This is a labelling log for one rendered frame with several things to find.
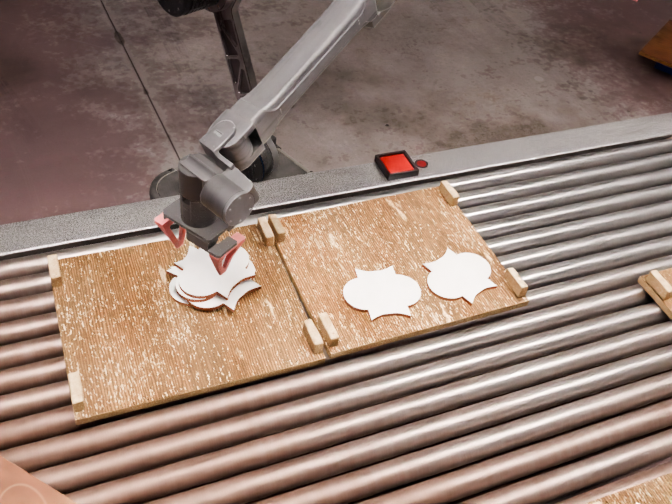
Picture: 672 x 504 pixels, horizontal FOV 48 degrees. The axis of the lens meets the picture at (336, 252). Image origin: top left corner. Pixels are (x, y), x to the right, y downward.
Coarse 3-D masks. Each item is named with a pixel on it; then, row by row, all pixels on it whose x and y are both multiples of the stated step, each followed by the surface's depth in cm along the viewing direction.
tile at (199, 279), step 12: (204, 252) 138; (240, 252) 139; (180, 264) 135; (192, 264) 135; (204, 264) 136; (240, 264) 137; (180, 276) 133; (192, 276) 133; (204, 276) 134; (216, 276) 134; (228, 276) 134; (240, 276) 135; (252, 276) 135; (180, 288) 132; (192, 288) 131; (204, 288) 132; (216, 288) 132; (228, 288) 132
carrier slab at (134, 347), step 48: (96, 288) 133; (144, 288) 135; (288, 288) 138; (96, 336) 126; (144, 336) 127; (192, 336) 128; (240, 336) 129; (288, 336) 131; (96, 384) 120; (144, 384) 120; (192, 384) 121
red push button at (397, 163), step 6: (390, 156) 171; (396, 156) 171; (402, 156) 172; (384, 162) 169; (390, 162) 170; (396, 162) 170; (402, 162) 170; (408, 162) 170; (390, 168) 168; (396, 168) 168; (402, 168) 169; (408, 168) 169
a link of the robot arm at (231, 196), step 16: (224, 128) 114; (208, 144) 113; (224, 144) 113; (224, 160) 113; (224, 176) 112; (240, 176) 112; (208, 192) 110; (224, 192) 109; (240, 192) 109; (256, 192) 112; (208, 208) 112; (224, 208) 109; (240, 208) 111
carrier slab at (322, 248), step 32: (416, 192) 162; (288, 224) 151; (320, 224) 152; (352, 224) 153; (384, 224) 154; (416, 224) 155; (448, 224) 156; (288, 256) 144; (320, 256) 145; (352, 256) 146; (384, 256) 147; (416, 256) 148; (320, 288) 139; (352, 320) 135; (384, 320) 136; (416, 320) 136; (448, 320) 137; (352, 352) 131
